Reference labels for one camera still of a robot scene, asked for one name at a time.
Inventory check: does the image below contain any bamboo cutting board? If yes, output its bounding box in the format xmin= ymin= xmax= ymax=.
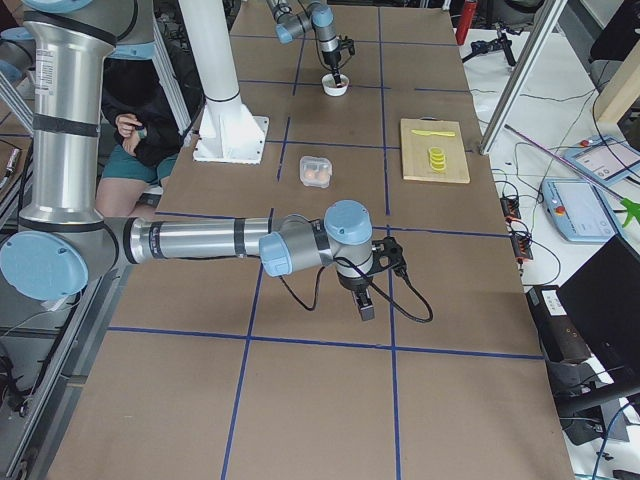
xmin=400 ymin=119 xmax=470 ymax=184

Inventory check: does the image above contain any seated person in black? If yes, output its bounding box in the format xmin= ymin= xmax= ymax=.
xmin=96 ymin=58 xmax=182 ymax=219

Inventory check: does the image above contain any blue teach pendant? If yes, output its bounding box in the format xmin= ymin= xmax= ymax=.
xmin=541 ymin=178 xmax=621 ymax=244
xmin=563 ymin=135 xmax=639 ymax=187

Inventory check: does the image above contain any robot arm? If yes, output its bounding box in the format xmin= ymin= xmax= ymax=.
xmin=1 ymin=1 xmax=379 ymax=320
xmin=267 ymin=1 xmax=354 ymax=87

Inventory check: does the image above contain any blue teach pendant near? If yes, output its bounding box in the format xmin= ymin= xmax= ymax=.
xmin=541 ymin=178 xmax=621 ymax=244

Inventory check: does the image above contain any black box on side table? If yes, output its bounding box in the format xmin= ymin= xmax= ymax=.
xmin=526 ymin=285 xmax=591 ymax=365

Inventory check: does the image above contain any black camera tripod arm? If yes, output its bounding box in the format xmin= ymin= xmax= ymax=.
xmin=462 ymin=22 xmax=523 ymax=67

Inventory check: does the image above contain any white bowl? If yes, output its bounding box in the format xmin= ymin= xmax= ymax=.
xmin=321 ymin=74 xmax=349 ymax=97

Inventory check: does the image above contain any black monitor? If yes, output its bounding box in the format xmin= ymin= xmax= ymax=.
xmin=558 ymin=235 xmax=639 ymax=375

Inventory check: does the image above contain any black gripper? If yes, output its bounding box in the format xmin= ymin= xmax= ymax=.
xmin=322 ymin=50 xmax=345 ymax=84
xmin=337 ymin=272 xmax=375 ymax=321

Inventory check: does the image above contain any yellow plastic knife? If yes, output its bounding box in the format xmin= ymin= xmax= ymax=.
xmin=411 ymin=129 xmax=456 ymax=138

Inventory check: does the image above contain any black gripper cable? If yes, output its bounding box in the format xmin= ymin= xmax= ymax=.
xmin=277 ymin=257 xmax=434 ymax=324

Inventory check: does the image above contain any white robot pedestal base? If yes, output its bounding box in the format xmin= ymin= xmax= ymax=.
xmin=179 ymin=0 xmax=269 ymax=165

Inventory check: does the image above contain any red cylinder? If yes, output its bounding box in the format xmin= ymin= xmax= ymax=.
xmin=455 ymin=0 xmax=477 ymax=45

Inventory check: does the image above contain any blue teach pendant far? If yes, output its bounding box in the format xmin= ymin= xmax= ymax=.
xmin=563 ymin=135 xmax=639 ymax=187

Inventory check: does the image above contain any aluminium frame post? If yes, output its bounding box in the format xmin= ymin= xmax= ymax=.
xmin=479 ymin=0 xmax=567 ymax=155

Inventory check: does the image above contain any clear plastic egg box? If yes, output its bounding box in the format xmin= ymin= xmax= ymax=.
xmin=299 ymin=156 xmax=332 ymax=188

